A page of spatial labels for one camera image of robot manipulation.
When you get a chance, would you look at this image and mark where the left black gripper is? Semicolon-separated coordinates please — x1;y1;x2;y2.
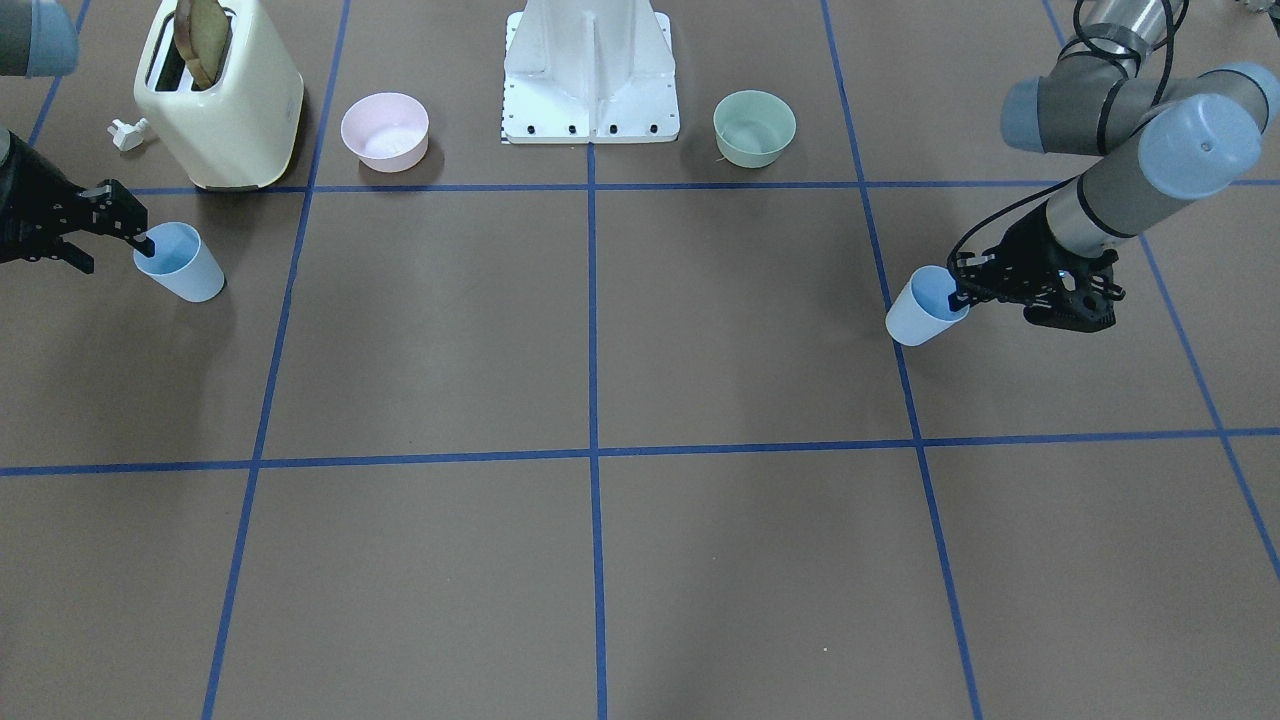
947;208;1117;309

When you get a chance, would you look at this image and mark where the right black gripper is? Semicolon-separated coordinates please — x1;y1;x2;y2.
1;140;156;266

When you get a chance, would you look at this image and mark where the light blue cup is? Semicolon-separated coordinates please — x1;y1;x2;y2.
884;265;970;347
133;222;225;304

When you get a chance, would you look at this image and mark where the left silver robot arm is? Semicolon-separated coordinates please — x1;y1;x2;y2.
947;1;1277;331

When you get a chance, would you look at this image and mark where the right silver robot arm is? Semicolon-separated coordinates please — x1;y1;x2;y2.
1;1;155;274

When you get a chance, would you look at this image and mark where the white toaster plug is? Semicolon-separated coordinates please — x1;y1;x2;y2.
108;117;150;152

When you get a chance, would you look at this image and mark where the cream white toaster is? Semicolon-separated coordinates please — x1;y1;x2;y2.
133;1;305;191

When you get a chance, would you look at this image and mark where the toast slice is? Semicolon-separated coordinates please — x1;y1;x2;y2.
173;0;230;91

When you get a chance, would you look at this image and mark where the green bowl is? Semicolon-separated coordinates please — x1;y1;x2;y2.
712;88;797;169

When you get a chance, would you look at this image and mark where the pink bowl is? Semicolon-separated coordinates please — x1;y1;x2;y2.
340;92;430;173

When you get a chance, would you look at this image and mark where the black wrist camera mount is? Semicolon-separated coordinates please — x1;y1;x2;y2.
1021;266;1126;333

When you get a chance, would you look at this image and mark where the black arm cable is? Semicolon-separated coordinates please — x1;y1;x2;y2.
946;0;1190;291

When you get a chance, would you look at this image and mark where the white pedestal column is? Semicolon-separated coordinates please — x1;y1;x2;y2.
500;1;681;145

